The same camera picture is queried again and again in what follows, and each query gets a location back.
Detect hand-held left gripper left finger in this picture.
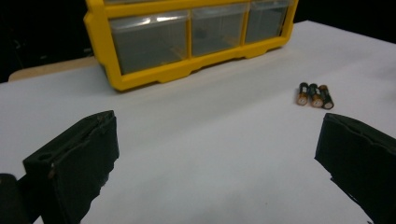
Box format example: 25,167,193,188
22,110,120,224

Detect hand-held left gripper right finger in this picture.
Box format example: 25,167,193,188
315,112,396,224

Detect small black gold battery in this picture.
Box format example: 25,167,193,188
296,81,310,106
318,84,335,110
307,83,325,108

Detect yellow drawer organizer cabinet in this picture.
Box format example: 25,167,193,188
83,0,300,92

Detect white table cover sheet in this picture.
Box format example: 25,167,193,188
0,20,396,224

